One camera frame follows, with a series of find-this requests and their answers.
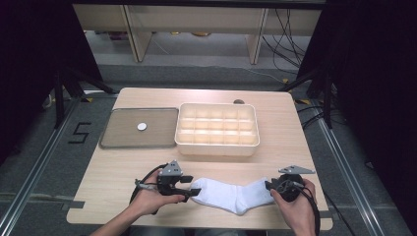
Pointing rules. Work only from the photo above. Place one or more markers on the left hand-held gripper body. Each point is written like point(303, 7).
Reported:
point(168, 182)

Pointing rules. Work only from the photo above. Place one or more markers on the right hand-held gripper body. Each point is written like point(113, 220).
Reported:
point(290, 188)

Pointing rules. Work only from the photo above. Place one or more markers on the white sock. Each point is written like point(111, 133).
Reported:
point(229, 196)

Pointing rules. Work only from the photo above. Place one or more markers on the cream divided storage box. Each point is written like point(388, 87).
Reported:
point(216, 129)

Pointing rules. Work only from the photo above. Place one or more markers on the person's right hand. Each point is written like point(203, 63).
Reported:
point(296, 213)

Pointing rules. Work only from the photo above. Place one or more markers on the person's left hand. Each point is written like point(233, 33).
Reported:
point(149, 200)

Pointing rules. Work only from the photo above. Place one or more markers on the white round disc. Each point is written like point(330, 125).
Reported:
point(142, 126)

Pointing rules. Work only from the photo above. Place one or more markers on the small brown round object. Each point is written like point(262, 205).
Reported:
point(239, 101)

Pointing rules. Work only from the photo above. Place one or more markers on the yellow floor tape piece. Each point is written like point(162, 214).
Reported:
point(302, 102)
point(87, 99)

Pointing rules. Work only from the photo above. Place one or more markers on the black metal stand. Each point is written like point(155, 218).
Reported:
point(326, 98)
point(60, 98)

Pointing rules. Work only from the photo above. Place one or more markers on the dark curtain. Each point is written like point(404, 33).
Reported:
point(36, 49)
point(370, 82)

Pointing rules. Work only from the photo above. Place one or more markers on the silver metal floor rail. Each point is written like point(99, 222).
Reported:
point(39, 164)
point(347, 167)

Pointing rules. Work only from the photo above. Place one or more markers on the beige wooden desk frame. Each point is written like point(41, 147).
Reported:
point(196, 18)

